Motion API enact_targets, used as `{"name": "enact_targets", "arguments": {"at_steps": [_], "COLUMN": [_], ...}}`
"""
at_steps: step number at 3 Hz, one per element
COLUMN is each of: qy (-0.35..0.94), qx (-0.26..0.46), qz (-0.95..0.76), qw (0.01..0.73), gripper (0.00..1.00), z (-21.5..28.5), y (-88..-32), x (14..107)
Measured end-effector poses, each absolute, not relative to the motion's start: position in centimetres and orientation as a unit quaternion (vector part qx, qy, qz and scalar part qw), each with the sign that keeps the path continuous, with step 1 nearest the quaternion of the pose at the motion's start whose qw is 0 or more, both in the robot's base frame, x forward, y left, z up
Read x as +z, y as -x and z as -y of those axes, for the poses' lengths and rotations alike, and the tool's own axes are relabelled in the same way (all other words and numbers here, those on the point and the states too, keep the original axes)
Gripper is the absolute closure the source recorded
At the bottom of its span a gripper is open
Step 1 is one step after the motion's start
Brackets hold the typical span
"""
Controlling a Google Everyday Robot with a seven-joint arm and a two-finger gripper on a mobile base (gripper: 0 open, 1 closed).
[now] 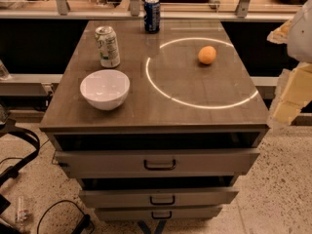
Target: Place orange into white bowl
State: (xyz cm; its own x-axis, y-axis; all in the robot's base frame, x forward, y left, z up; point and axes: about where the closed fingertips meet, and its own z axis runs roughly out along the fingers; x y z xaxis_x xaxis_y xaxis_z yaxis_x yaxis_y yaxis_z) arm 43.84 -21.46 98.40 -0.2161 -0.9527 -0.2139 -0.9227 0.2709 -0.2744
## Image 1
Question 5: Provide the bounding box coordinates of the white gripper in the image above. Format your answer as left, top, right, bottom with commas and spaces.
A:
267, 0, 312, 125

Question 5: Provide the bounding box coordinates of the orange fruit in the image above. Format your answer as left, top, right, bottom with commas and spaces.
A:
198, 46, 216, 64

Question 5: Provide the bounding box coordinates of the white bowl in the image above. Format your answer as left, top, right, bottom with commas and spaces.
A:
80, 69, 130, 110

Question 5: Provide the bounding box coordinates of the top grey drawer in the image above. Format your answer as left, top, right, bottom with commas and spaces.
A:
56, 148, 259, 178

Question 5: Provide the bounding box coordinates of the grey drawer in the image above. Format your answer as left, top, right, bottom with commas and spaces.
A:
56, 148, 259, 178
79, 187, 238, 208
95, 206, 221, 221

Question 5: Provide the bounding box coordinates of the grey drawer cabinet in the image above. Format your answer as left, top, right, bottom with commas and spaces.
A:
39, 19, 270, 222

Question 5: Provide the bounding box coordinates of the blue soda can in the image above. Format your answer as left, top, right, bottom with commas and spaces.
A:
144, 0, 160, 33

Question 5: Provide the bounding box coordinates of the middle grey drawer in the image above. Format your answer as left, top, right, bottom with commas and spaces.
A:
79, 187, 238, 208

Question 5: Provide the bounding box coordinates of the green white soda can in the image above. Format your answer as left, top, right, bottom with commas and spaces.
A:
95, 25, 120, 68

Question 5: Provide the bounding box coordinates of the bottom grey drawer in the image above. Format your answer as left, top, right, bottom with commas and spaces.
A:
95, 206, 221, 221

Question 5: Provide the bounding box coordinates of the black chair base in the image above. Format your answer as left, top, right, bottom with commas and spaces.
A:
0, 104, 40, 186

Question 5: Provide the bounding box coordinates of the clear plastic bottle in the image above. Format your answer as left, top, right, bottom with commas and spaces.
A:
16, 196, 28, 225

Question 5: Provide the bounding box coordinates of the black floor cable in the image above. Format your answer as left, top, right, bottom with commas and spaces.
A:
36, 199, 96, 234

